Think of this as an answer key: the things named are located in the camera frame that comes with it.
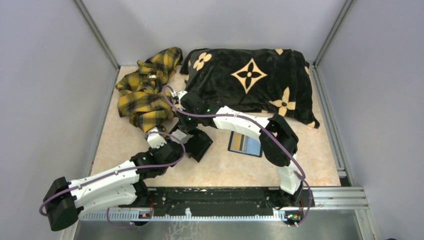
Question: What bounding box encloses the white credit card stack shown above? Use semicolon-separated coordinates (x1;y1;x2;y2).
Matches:
171;129;193;144

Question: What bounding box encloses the gold credit card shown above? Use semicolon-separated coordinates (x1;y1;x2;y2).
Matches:
229;132;247;153

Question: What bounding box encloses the black blue card holder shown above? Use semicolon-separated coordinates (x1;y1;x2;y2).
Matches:
227;131;263;158

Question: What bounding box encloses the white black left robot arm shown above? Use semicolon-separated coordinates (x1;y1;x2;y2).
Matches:
39;141;186;232

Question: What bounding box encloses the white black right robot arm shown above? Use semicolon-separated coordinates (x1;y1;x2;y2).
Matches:
171;90;303;206

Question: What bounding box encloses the black plastic card tray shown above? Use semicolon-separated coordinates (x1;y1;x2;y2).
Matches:
169;123;213;163

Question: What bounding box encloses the yellow plaid cloth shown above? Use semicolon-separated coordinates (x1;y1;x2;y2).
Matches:
115;47;183;133

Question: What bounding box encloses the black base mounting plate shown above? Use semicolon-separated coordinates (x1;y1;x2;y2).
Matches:
118;186;316;218

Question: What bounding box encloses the black floral pillow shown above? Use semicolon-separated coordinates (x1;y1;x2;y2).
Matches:
179;48;320;129

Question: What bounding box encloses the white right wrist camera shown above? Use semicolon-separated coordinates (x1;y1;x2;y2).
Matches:
171;90;188;110

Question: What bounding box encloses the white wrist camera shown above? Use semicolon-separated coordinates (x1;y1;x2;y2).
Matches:
145;127;167;149
171;90;188;110

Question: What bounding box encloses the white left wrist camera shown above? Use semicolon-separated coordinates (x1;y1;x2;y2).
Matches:
145;127;167;149

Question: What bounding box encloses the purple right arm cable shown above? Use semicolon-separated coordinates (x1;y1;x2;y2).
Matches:
162;85;314;228

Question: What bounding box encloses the aluminium front frame rail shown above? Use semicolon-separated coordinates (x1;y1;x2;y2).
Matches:
79;187;369;222

